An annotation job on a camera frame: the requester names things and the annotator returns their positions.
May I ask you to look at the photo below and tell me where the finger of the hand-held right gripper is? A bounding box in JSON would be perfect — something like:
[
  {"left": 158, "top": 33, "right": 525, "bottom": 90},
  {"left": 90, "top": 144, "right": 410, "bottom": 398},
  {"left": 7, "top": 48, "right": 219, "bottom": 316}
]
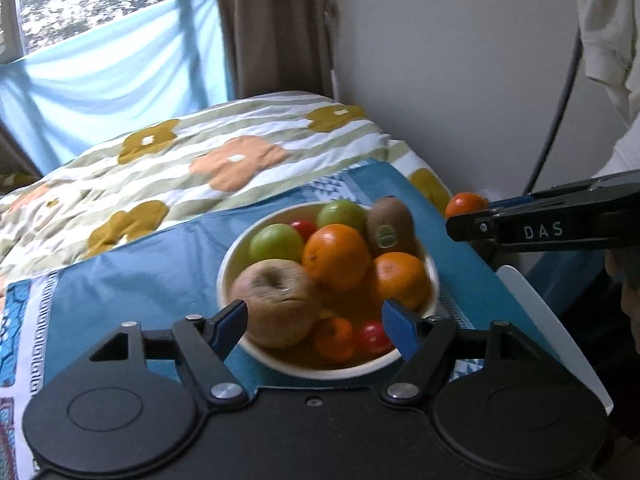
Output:
[
  {"left": 487, "top": 181, "right": 601, "bottom": 211},
  {"left": 445, "top": 208, "right": 504, "bottom": 244}
]

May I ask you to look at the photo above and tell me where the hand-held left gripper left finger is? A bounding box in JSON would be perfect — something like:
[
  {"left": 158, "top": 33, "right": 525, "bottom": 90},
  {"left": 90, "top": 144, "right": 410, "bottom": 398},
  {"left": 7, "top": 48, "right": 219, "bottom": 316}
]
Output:
[{"left": 89, "top": 299, "right": 249, "bottom": 407}]

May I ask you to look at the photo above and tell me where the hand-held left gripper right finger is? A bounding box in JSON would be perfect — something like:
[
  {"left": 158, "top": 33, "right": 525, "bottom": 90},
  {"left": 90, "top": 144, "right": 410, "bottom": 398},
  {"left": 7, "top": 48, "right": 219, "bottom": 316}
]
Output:
[{"left": 381, "top": 299, "right": 548, "bottom": 407}]

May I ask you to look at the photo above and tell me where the small mandarin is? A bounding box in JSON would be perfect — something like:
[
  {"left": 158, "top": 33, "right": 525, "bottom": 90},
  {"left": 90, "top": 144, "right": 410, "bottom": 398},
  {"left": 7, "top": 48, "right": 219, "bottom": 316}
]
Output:
[
  {"left": 311, "top": 316, "right": 357, "bottom": 363},
  {"left": 445, "top": 192, "right": 490, "bottom": 220}
]

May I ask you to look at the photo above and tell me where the red cherry tomato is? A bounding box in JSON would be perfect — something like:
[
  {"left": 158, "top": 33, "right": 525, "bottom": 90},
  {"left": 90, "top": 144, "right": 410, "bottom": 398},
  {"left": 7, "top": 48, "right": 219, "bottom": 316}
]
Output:
[
  {"left": 290, "top": 219, "right": 319, "bottom": 242},
  {"left": 356, "top": 321, "right": 396, "bottom": 358}
]

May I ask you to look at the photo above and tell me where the large orange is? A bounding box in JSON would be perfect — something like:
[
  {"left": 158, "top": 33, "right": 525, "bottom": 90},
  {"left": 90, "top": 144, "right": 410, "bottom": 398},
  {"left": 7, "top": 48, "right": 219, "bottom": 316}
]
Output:
[
  {"left": 374, "top": 251, "right": 432, "bottom": 311},
  {"left": 301, "top": 223, "right": 373, "bottom": 293}
]

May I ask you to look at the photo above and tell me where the brown wrinkled apple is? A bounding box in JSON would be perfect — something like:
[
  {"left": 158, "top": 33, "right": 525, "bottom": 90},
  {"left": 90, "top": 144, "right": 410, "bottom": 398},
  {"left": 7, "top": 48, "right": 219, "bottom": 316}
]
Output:
[{"left": 229, "top": 259, "right": 321, "bottom": 350}]

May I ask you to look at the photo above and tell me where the kiwi with green sticker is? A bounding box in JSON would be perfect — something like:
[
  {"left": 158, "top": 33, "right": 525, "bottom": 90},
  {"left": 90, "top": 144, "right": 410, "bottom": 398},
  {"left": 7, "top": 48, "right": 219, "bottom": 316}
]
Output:
[{"left": 366, "top": 196, "right": 416, "bottom": 256}]

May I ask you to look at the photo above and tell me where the cream bowl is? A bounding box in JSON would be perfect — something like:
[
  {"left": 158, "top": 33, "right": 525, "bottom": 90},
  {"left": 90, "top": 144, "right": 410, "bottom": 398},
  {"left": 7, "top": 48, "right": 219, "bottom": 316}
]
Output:
[{"left": 216, "top": 201, "right": 441, "bottom": 380}]

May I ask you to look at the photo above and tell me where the green round fruit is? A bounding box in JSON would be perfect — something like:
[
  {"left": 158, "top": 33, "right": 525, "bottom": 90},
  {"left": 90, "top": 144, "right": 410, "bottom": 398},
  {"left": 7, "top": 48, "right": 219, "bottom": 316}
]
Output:
[
  {"left": 249, "top": 224, "right": 305, "bottom": 265},
  {"left": 316, "top": 200, "right": 370, "bottom": 233}
]

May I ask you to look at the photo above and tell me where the blue printed cloth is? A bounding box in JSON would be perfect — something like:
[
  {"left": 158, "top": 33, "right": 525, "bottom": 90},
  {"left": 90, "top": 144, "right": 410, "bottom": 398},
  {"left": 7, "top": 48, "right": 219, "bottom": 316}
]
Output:
[{"left": 0, "top": 160, "right": 561, "bottom": 480}]

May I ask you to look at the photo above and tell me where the white board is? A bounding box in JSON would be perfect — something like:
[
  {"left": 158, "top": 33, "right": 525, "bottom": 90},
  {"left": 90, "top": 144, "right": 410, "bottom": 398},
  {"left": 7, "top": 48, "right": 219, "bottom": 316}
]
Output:
[{"left": 495, "top": 265, "right": 615, "bottom": 416}]

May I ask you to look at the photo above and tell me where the floral quilt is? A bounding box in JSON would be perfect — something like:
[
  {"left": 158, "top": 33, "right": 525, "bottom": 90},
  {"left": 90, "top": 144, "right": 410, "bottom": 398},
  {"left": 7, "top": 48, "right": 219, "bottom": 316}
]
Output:
[{"left": 0, "top": 91, "right": 451, "bottom": 281}]

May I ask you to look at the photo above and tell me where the white garment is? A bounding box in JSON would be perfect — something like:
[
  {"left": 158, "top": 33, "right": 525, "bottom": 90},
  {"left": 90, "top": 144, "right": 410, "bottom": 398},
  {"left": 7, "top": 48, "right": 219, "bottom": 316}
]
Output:
[{"left": 575, "top": 0, "right": 640, "bottom": 181}]

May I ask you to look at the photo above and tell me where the light blue curtain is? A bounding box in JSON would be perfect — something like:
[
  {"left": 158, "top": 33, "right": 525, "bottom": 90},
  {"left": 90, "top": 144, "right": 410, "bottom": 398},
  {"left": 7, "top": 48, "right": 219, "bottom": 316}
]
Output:
[{"left": 0, "top": 0, "right": 236, "bottom": 176}]

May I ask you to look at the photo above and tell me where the brown curtain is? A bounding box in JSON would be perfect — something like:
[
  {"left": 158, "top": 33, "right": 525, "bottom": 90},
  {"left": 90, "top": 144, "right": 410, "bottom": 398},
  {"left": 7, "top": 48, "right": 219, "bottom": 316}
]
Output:
[{"left": 211, "top": 0, "right": 337, "bottom": 106}]

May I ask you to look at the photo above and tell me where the black cable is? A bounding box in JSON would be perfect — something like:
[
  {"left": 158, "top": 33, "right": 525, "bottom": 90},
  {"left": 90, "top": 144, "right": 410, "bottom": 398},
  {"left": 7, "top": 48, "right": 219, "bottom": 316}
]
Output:
[{"left": 522, "top": 25, "right": 583, "bottom": 196}]

